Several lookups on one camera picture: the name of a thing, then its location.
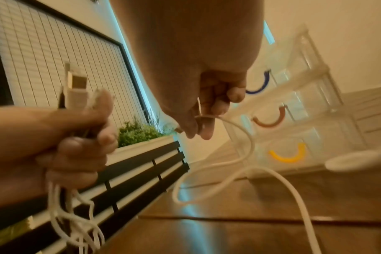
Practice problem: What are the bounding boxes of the green plants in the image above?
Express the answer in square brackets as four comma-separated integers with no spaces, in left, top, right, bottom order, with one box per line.
[0,115,168,249]

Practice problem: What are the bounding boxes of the clear plastic three-drawer organiser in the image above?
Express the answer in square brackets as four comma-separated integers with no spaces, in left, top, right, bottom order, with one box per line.
[221,24,367,179]

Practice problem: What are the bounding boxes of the brown slatted wooden table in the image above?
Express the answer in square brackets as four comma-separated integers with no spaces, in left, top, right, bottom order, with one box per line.
[99,85,381,254]

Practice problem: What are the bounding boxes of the clear drawer red handle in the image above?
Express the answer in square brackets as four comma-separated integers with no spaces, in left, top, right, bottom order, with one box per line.
[228,82,345,139]

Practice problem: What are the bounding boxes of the person's right hand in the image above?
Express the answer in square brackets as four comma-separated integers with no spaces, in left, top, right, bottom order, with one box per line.
[108,0,265,141]

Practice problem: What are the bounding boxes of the wall light strip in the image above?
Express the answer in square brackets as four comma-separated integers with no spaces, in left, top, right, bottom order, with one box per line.
[110,0,158,120]
[262,21,276,45]

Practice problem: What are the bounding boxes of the black and white slatted planter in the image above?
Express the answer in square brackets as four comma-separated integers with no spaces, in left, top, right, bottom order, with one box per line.
[105,135,176,167]

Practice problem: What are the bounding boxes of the black framed wire grid panel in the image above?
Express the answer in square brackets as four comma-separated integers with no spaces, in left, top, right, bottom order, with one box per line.
[0,0,150,125]

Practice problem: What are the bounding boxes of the clear drawer yellow handle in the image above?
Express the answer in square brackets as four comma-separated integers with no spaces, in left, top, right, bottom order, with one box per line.
[240,113,367,179]

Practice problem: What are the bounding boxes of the person's left hand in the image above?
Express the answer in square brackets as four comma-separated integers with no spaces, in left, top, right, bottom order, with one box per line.
[0,89,119,210]

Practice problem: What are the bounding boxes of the clear drawer blue handle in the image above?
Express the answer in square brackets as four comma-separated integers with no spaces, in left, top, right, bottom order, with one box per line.
[240,29,331,103]

